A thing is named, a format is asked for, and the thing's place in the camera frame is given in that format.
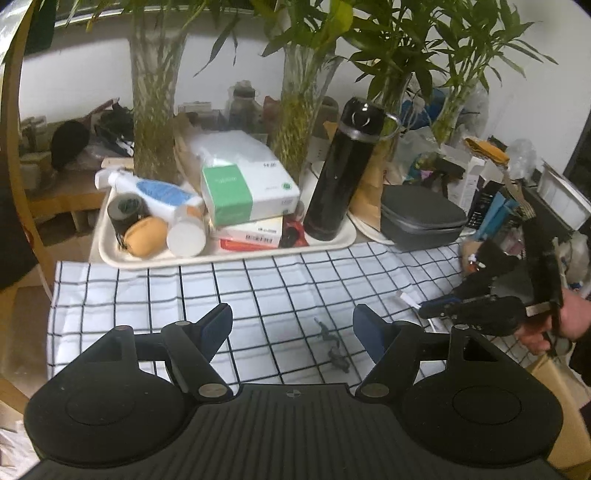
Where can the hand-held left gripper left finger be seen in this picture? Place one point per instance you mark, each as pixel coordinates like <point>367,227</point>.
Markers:
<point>217,325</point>

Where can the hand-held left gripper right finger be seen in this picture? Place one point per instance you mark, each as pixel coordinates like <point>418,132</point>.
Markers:
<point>369,327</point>

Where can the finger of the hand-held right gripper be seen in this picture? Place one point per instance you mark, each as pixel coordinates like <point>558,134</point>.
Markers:
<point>441,308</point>

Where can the brown cardboard box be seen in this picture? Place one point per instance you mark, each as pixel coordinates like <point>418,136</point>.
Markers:
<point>558,406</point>

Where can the person's right hand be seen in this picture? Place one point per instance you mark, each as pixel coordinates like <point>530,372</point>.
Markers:
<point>572,318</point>

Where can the small metal charm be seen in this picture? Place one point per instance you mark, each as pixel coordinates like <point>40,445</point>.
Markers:
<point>339,361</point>

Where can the white black checked tablecloth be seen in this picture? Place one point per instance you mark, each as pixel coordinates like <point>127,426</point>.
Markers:
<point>161,295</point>

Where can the grey zip case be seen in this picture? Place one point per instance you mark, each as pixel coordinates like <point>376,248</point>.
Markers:
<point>420,214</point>

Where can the red white flat box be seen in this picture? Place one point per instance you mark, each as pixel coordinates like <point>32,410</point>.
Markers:
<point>251,235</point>

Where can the jar with white lid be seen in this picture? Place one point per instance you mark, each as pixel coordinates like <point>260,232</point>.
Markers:
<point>187,233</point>

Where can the blue carton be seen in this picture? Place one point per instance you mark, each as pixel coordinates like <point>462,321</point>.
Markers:
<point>496,212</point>

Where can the black carton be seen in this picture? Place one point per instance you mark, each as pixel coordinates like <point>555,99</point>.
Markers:
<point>482,207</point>

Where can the tan bread roll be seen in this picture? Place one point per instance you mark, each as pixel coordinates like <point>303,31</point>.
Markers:
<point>145,235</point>

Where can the small red item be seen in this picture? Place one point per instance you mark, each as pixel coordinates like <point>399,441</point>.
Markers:
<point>291,230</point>

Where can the white open carton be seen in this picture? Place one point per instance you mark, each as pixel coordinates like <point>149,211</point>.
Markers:
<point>466,180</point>

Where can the green white tissue box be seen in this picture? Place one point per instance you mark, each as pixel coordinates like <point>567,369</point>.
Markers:
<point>249,194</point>

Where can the white plastic container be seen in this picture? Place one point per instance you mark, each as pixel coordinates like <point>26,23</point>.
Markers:
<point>561,194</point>

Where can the black tape roll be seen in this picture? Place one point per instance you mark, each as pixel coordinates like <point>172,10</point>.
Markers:
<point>124,212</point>

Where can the white bottle with blue label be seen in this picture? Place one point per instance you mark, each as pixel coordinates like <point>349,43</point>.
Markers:
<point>152,189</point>

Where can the black thermos bottle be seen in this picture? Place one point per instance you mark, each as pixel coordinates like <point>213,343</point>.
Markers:
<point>341,175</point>

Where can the clear plastic bottle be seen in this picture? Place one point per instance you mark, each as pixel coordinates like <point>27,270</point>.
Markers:
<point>521,159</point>

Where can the yellow cloth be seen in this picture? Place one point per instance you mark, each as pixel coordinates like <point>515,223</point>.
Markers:
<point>487,150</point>

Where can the white plastic pack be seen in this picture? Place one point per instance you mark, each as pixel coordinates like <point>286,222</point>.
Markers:
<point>231,147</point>

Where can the bamboo plant in glass vase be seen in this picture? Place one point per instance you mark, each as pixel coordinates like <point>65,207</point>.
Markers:
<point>461,78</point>
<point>304,106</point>
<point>392,60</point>
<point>154,101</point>

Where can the wooden frame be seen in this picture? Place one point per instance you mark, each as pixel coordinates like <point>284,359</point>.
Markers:
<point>16,152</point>

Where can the dark wall screen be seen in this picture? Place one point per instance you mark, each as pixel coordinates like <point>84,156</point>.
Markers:
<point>41,27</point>

